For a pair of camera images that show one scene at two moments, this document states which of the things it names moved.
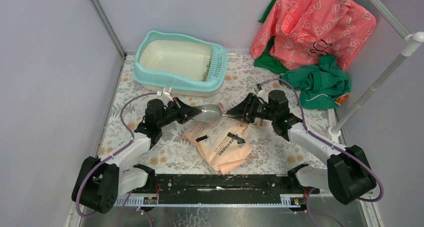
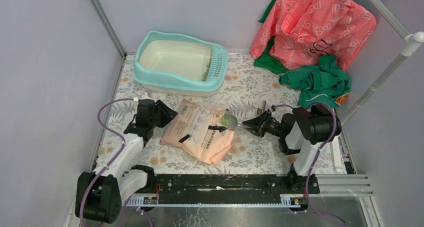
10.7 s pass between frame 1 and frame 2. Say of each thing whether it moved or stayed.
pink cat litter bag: moved
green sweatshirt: stayed
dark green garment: stayed
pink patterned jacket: stayed
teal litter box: stayed
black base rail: stayed
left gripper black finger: moved
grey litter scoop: moved
